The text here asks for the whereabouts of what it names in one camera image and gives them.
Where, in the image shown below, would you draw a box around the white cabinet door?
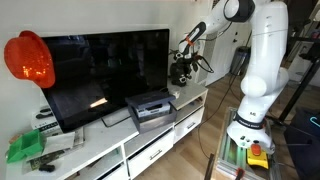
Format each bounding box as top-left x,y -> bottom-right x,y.
204,31 -> 249,87

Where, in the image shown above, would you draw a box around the white drawer front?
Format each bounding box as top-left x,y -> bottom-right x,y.
127,129 -> 175,180
172,106 -> 205,145
96,163 -> 130,180

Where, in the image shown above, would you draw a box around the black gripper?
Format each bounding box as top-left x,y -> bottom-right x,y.
176,54 -> 198,79

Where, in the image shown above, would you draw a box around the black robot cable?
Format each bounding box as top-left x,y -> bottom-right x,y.
195,59 -> 242,161

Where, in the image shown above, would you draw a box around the black trash can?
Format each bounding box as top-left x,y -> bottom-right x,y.
229,45 -> 252,76

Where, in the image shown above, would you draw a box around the white TV stand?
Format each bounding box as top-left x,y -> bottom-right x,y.
4,79 -> 209,180

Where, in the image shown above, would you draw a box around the green plastic bin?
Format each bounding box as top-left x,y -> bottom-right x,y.
5,128 -> 46,164

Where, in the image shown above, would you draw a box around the white device box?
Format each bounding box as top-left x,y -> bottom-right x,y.
30,96 -> 63,136

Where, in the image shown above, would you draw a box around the black flat screen television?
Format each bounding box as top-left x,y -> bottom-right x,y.
39,28 -> 171,134

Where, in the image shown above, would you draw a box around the clamp with orange handle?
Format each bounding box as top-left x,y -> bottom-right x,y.
235,168 -> 246,180

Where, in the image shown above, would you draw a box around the potted plant in dark pot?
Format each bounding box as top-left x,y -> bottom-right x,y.
168,49 -> 201,88

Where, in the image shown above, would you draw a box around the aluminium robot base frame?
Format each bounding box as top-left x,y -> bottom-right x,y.
213,106 -> 283,180

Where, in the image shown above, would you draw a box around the black and white sunglasses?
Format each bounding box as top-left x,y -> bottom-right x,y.
178,75 -> 192,85

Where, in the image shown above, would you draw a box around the black tripod stand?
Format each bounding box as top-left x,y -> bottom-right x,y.
278,39 -> 320,123

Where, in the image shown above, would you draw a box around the black computer case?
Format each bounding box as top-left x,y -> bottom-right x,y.
283,106 -> 320,180

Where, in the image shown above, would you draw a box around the stack of magazines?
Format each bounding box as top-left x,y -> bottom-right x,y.
21,126 -> 85,175

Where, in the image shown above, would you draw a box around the small black object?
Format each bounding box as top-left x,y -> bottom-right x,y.
37,163 -> 56,174

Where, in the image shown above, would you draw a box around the yellow emergency stop box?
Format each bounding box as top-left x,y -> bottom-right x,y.
246,141 -> 270,170

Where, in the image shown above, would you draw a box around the white paper envelope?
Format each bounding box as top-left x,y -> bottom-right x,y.
42,130 -> 76,155

